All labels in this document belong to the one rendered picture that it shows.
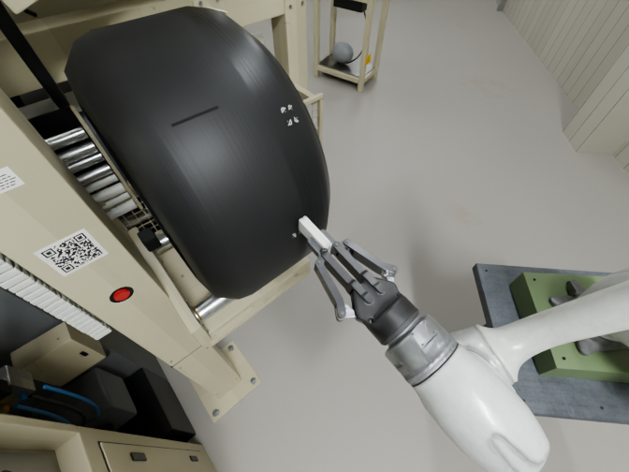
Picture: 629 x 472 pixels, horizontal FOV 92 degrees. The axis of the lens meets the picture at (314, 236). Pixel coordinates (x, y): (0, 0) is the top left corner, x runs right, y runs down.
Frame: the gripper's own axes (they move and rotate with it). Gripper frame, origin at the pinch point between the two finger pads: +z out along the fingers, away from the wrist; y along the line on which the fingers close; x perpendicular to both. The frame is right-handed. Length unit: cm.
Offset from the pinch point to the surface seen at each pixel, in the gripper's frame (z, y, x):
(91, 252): 23.9, 30.6, 6.6
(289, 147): 11.0, -3.0, -9.7
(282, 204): 6.5, 1.9, -3.4
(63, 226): 25.0, 30.6, -0.7
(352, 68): 183, -223, 137
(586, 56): 30, -378, 96
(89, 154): 64, 23, 21
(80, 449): 4, 55, 34
